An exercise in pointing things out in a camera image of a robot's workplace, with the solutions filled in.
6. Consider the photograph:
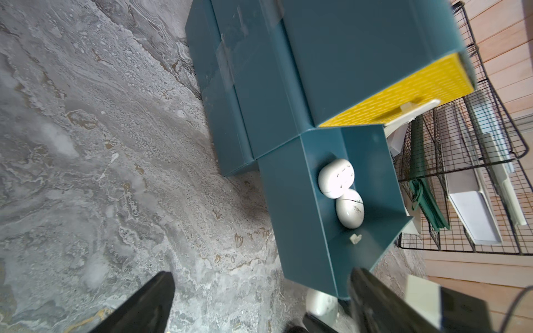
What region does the black wire desk organizer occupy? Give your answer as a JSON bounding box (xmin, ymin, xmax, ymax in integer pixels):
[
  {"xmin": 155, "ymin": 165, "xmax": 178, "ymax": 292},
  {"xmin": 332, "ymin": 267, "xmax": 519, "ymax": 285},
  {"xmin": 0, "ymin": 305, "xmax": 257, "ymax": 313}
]
[{"xmin": 394, "ymin": 1, "xmax": 532, "ymax": 256}]

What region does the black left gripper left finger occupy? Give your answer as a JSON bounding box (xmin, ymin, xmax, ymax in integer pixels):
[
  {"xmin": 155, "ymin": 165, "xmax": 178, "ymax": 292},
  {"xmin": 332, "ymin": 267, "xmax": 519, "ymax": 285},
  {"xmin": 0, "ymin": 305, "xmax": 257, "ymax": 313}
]
[{"xmin": 92, "ymin": 271, "xmax": 175, "ymax": 333}]

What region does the yellow drawer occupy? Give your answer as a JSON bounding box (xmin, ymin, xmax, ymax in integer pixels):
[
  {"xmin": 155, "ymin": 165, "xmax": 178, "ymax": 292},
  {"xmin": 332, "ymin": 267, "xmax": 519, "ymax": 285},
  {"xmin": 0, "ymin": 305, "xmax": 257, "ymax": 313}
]
[{"xmin": 319, "ymin": 53, "xmax": 476, "ymax": 128}]

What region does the white round earphone case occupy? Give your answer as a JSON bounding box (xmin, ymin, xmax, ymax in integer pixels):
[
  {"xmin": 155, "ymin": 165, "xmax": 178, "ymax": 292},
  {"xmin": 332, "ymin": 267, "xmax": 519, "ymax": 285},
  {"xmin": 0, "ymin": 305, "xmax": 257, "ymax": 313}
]
[
  {"xmin": 335, "ymin": 189, "xmax": 364, "ymax": 229},
  {"xmin": 318, "ymin": 159, "xmax": 355, "ymax": 199}
]

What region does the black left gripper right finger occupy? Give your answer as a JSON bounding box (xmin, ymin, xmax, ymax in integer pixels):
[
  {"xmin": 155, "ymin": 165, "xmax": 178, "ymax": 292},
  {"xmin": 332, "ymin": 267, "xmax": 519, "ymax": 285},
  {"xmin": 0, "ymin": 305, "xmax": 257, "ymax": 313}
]
[{"xmin": 348, "ymin": 268, "xmax": 439, "ymax": 332}]

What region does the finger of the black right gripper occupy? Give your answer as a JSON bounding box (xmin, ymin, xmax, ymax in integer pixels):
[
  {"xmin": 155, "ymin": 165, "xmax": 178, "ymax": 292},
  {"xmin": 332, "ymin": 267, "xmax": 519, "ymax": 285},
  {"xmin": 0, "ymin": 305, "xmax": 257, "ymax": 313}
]
[{"xmin": 303, "ymin": 313, "xmax": 338, "ymax": 333}]

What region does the teal drawer cabinet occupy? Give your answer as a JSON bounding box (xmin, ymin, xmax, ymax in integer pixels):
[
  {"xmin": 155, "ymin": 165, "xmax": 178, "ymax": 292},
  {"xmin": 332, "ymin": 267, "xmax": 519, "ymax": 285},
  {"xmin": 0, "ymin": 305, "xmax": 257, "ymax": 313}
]
[{"xmin": 185, "ymin": 1, "xmax": 476, "ymax": 176}]

